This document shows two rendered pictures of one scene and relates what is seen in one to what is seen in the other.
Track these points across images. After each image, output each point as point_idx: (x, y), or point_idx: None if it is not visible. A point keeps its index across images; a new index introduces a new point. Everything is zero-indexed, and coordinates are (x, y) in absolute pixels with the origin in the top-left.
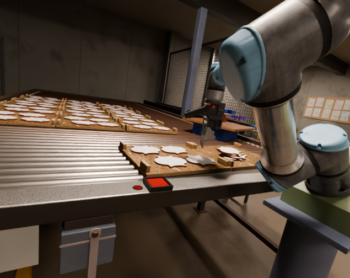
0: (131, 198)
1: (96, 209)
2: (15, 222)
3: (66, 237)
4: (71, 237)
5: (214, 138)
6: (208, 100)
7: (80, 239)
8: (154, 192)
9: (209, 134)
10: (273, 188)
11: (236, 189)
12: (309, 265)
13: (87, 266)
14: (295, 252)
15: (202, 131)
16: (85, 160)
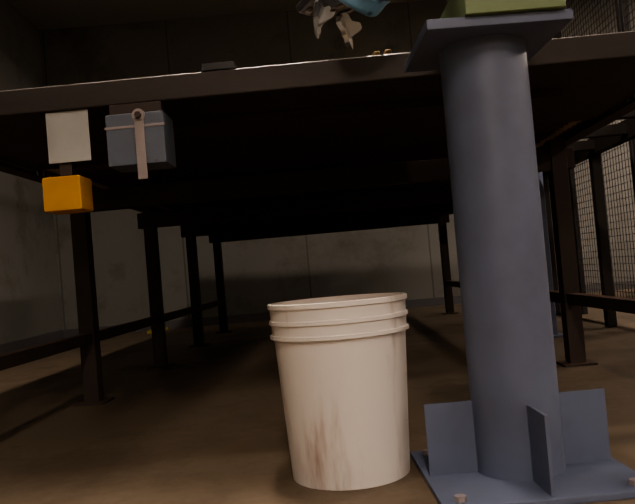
0: (178, 79)
1: (139, 92)
2: (66, 102)
3: (110, 118)
4: (115, 119)
5: (331, 15)
6: None
7: (124, 122)
8: (208, 71)
9: (326, 13)
10: (342, 2)
11: (360, 66)
12: (458, 114)
13: (136, 161)
14: (445, 113)
15: (339, 28)
16: None
